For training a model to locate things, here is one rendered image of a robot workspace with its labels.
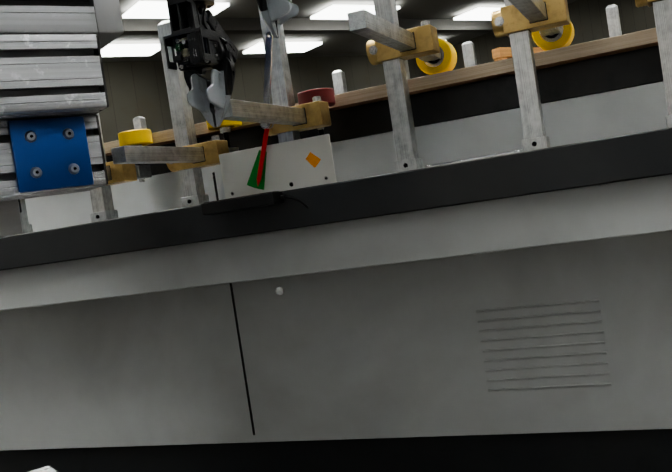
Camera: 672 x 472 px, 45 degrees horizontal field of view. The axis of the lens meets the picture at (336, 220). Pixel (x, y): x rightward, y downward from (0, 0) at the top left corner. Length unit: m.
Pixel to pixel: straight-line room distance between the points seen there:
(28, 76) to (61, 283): 1.12
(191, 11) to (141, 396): 1.20
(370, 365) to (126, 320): 0.68
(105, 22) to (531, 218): 0.88
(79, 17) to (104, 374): 1.41
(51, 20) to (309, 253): 0.86
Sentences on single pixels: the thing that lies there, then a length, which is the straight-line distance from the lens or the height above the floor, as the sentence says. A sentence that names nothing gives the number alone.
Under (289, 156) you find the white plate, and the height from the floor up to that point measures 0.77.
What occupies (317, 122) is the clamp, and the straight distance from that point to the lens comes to 1.67.
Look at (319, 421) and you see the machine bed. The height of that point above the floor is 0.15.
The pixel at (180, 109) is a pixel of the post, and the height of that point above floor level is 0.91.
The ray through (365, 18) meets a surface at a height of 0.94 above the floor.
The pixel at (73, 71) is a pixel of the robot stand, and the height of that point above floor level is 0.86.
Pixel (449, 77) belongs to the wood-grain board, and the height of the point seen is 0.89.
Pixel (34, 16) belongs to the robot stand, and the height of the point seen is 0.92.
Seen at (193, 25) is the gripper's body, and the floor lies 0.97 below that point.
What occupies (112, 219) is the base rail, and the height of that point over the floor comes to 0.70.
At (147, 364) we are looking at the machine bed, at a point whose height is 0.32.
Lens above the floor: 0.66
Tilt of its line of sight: 1 degrees down
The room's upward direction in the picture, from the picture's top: 9 degrees counter-clockwise
